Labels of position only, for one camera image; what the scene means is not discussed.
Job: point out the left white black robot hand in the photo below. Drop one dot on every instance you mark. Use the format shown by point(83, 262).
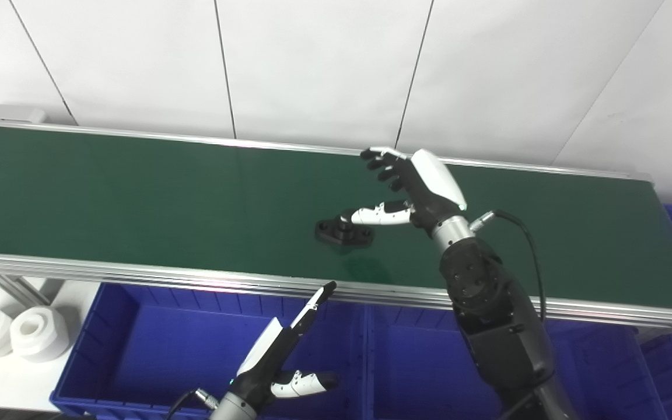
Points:
point(263, 361)

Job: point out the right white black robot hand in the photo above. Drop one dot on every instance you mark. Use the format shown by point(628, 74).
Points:
point(429, 186)

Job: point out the black mechanical part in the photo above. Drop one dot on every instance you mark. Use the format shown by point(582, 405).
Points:
point(336, 232)

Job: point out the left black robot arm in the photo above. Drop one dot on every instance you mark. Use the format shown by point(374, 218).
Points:
point(234, 407)

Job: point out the green conveyor belt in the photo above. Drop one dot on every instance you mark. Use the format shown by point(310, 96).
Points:
point(137, 198)

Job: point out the aluminium conveyor leg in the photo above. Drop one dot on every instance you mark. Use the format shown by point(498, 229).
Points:
point(21, 289)

